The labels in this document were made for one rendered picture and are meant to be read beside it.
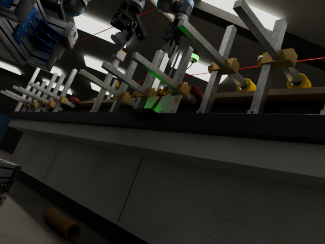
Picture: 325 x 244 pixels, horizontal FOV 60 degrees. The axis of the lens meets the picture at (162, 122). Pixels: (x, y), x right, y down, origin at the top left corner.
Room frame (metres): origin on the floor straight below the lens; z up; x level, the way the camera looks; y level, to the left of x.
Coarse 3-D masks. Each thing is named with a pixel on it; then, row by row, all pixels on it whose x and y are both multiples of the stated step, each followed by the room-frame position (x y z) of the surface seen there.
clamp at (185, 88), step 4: (180, 84) 1.29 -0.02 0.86; (184, 84) 1.28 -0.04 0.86; (168, 88) 1.36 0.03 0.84; (180, 88) 1.29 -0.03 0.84; (184, 88) 1.28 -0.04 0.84; (188, 88) 1.30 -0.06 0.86; (168, 92) 1.35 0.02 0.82; (172, 92) 1.33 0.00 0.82; (176, 92) 1.31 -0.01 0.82; (180, 92) 1.29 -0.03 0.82; (184, 92) 1.29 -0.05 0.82; (188, 92) 1.30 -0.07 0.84
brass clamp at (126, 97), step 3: (123, 93) 1.68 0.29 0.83; (126, 93) 1.67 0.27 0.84; (114, 96) 1.75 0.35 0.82; (120, 96) 1.69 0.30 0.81; (123, 96) 1.67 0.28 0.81; (126, 96) 1.68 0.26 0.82; (129, 96) 1.69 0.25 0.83; (114, 99) 1.74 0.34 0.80; (117, 99) 1.72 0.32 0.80; (120, 99) 1.69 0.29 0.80; (123, 99) 1.67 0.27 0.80; (126, 99) 1.68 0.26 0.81; (129, 99) 1.69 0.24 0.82; (123, 102) 1.73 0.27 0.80; (126, 102) 1.70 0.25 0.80
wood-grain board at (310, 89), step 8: (296, 88) 1.02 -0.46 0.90; (304, 88) 0.99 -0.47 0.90; (312, 88) 0.97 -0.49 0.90; (320, 88) 0.95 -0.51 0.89; (216, 96) 1.32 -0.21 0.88; (224, 96) 1.28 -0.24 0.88; (232, 96) 1.25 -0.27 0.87; (240, 96) 1.21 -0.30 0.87; (248, 96) 1.18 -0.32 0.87; (272, 96) 1.10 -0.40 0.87; (280, 96) 1.08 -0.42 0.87; (288, 96) 1.05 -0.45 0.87; (296, 96) 1.03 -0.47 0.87; (304, 96) 1.01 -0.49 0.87; (312, 96) 0.98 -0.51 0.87; (320, 96) 0.96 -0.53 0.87; (64, 104) 2.83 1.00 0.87; (80, 104) 2.57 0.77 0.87; (88, 104) 2.46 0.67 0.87; (104, 104) 2.25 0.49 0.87; (112, 104) 2.16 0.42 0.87; (120, 104) 2.08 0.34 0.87; (144, 104) 1.86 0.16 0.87
